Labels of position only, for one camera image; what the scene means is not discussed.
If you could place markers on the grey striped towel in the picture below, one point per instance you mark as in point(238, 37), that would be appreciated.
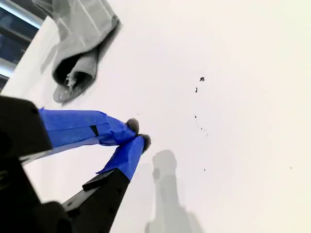
point(80, 24)

